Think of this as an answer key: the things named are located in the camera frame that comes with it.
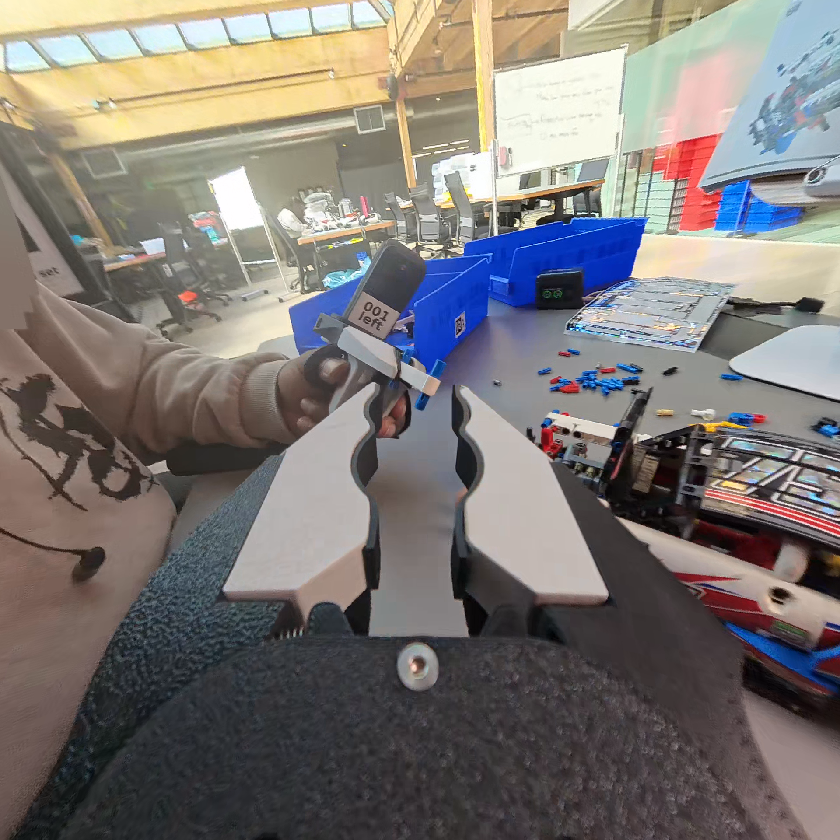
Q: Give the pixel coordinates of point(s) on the blue red toy pieces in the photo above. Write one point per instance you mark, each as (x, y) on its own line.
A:
(748, 417)

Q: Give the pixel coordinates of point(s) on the toy brick race car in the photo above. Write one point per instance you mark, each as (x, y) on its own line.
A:
(754, 485)

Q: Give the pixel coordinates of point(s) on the wooden work table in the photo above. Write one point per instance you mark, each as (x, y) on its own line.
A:
(341, 231)
(544, 191)

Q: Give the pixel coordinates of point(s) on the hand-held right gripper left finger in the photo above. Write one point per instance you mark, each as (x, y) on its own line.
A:
(302, 525)

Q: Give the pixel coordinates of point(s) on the blue plastic storage bin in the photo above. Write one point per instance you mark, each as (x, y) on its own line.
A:
(590, 253)
(446, 308)

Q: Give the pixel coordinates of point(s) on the wooden pillar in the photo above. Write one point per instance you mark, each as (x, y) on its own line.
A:
(484, 72)

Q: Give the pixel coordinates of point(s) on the wall air vent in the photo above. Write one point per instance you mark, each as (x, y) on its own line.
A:
(103, 162)
(369, 119)

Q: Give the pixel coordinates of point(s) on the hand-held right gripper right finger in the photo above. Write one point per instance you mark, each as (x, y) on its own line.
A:
(531, 525)

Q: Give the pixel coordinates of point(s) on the person's left hand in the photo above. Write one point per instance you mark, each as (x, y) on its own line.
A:
(295, 400)

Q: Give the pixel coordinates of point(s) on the white perforated toy beam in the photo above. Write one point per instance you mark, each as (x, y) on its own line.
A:
(423, 380)

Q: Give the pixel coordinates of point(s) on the black office chair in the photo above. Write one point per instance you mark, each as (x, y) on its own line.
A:
(463, 203)
(426, 216)
(394, 213)
(180, 275)

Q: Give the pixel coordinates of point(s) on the person's left forearm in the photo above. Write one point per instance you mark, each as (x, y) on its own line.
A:
(197, 394)

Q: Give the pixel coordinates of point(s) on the stack of red bins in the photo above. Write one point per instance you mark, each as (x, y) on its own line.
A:
(689, 177)

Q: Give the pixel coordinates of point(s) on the blue toy bracket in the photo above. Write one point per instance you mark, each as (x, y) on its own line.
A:
(825, 428)

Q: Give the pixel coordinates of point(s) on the grey instruction booklet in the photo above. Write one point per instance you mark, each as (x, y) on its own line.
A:
(774, 98)

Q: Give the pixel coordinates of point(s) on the person's beige sweatshirt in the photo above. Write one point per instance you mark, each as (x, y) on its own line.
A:
(52, 623)

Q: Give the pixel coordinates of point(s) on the black device green lights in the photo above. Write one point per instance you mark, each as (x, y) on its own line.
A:
(559, 289)

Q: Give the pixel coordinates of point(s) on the stack of blue bins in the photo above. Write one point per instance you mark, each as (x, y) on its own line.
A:
(754, 207)

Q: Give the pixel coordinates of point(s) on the pile of blue red pins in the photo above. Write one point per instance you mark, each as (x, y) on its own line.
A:
(597, 382)

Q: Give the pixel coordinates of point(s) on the whiteboard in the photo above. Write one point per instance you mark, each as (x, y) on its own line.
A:
(558, 105)

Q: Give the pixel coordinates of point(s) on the shiny sticker sheet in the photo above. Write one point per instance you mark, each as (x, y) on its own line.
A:
(656, 315)

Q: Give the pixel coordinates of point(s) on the small white toy piece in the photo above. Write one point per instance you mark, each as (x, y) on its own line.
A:
(702, 413)

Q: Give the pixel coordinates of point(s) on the blue plastic bag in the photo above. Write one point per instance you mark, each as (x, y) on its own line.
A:
(338, 279)

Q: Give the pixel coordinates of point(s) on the black chair armrest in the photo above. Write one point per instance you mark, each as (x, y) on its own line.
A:
(216, 458)

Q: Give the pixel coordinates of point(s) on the white stand base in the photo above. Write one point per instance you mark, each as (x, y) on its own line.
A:
(794, 361)

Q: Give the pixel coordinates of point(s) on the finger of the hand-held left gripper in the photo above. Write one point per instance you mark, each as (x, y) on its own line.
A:
(374, 351)

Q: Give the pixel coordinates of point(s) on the white rolling board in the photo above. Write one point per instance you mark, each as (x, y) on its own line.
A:
(236, 200)

